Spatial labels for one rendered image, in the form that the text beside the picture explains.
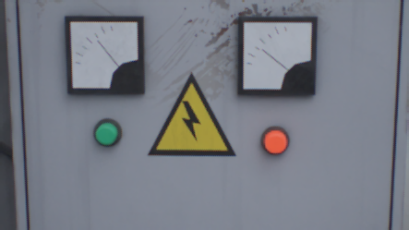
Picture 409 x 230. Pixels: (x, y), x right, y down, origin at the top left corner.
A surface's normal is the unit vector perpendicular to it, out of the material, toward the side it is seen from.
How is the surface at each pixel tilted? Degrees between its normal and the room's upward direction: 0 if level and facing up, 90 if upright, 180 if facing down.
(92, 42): 90
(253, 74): 90
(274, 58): 90
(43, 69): 90
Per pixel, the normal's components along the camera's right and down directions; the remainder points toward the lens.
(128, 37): -0.04, 0.21
